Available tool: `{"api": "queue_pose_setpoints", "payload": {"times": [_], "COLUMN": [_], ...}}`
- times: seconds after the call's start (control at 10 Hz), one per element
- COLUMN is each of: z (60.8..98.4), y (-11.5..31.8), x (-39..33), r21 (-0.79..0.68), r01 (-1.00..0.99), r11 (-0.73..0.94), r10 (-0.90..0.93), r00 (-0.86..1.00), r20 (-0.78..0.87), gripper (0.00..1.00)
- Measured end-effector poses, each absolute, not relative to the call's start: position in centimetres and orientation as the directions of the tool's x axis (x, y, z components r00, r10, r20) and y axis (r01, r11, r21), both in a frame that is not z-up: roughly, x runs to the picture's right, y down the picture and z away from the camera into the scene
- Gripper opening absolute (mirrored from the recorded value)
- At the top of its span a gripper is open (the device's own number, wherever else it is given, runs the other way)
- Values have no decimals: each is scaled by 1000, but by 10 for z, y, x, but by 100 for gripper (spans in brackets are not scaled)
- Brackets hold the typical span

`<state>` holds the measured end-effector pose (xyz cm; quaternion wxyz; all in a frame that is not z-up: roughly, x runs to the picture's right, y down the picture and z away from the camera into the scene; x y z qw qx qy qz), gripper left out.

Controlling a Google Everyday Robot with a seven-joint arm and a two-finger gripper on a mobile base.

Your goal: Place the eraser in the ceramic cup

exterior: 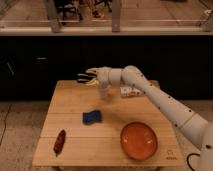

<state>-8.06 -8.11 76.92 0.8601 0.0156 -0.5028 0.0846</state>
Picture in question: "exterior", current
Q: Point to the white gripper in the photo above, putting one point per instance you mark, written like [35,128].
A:
[102,75]

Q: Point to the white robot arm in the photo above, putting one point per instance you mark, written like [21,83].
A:
[193,126]

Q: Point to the blue sponge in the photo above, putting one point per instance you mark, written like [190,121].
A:
[92,117]

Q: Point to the wooden table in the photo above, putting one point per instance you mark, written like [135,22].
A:
[98,144]

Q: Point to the black office chair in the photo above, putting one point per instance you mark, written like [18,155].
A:
[67,6]

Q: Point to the orange plate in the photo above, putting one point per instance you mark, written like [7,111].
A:
[138,141]

